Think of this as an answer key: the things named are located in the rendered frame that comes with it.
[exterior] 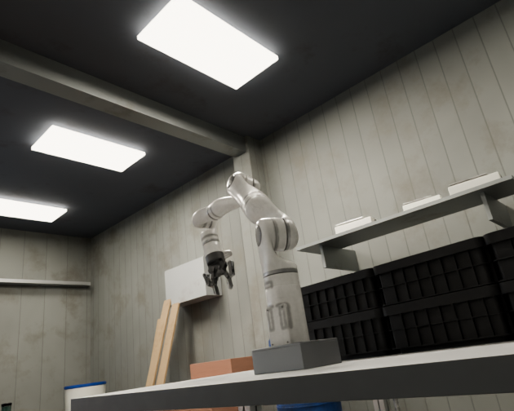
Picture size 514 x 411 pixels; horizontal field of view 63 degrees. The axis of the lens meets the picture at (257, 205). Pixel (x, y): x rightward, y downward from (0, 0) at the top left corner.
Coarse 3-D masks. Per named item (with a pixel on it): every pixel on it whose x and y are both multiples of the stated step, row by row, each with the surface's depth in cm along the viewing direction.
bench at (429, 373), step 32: (416, 352) 99; (448, 352) 74; (480, 352) 59; (512, 352) 49; (192, 384) 94; (224, 384) 77; (256, 384) 72; (288, 384) 67; (320, 384) 63; (352, 384) 60; (384, 384) 57; (416, 384) 54; (448, 384) 51; (480, 384) 49; (512, 384) 47
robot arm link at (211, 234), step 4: (212, 224) 174; (216, 224) 173; (208, 228) 177; (212, 228) 171; (216, 228) 172; (204, 232) 170; (208, 232) 169; (212, 232) 169; (216, 232) 171; (204, 236) 169; (208, 236) 168; (212, 236) 168; (216, 236) 170; (204, 240) 168; (208, 240) 167; (212, 240) 167; (216, 240) 168
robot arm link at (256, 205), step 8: (256, 192) 132; (248, 200) 130; (256, 200) 128; (264, 200) 127; (248, 208) 128; (256, 208) 126; (264, 208) 125; (272, 208) 123; (248, 216) 129; (256, 216) 126; (264, 216) 124; (272, 216) 122; (280, 216) 119; (288, 216) 116; (288, 224) 111; (288, 232) 111; (296, 232) 111; (288, 240) 111; (296, 240) 112; (288, 248) 112
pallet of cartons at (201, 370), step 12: (216, 360) 463; (228, 360) 453; (240, 360) 464; (252, 360) 482; (192, 372) 478; (204, 372) 469; (216, 372) 459; (228, 372) 450; (216, 408) 409; (228, 408) 424
